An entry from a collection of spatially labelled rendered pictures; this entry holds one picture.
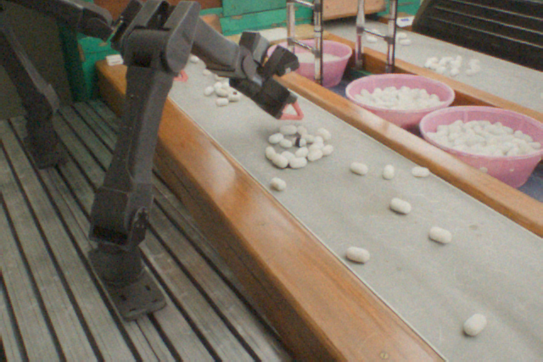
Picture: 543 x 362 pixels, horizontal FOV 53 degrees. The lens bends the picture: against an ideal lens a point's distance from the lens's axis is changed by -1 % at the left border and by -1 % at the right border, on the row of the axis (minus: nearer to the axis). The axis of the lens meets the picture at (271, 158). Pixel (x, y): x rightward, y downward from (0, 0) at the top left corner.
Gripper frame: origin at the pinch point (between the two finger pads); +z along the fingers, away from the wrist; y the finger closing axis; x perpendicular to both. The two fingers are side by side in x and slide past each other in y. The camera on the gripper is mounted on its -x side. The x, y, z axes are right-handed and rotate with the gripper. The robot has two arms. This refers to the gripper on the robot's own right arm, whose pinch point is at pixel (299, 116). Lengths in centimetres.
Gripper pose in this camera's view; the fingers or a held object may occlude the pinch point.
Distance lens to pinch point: 127.9
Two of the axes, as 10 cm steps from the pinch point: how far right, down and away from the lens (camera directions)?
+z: 7.0, 4.0, 5.9
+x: -5.5, 8.3, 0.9
